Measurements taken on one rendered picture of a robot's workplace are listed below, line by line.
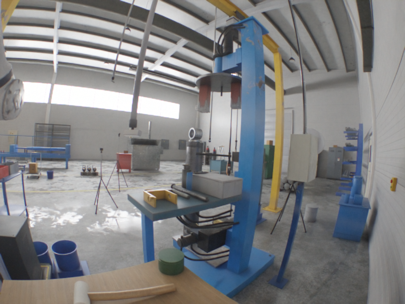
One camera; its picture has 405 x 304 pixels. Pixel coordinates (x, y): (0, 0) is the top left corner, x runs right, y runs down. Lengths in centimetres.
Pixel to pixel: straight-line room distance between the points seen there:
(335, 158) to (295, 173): 1002
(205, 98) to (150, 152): 795
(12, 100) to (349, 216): 376
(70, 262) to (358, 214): 389
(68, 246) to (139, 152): 797
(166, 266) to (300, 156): 130
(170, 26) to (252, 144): 580
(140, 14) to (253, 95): 539
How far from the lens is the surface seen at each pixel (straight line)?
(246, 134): 162
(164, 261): 67
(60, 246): 218
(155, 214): 95
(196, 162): 218
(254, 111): 161
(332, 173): 1162
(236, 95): 195
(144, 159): 970
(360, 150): 700
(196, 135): 221
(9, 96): 75
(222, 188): 124
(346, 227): 345
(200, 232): 178
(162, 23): 669
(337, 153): 1156
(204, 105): 205
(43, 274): 181
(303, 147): 157
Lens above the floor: 141
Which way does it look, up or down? 1 degrees down
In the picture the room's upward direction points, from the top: 3 degrees clockwise
